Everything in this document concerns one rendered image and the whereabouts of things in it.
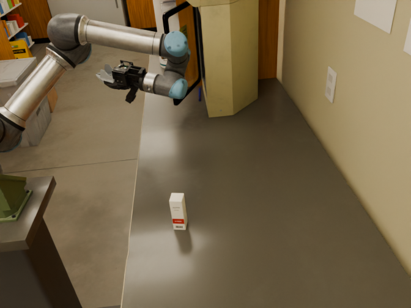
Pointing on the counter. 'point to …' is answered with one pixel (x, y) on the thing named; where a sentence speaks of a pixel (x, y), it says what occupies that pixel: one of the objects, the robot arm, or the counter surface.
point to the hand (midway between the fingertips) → (99, 76)
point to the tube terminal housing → (230, 54)
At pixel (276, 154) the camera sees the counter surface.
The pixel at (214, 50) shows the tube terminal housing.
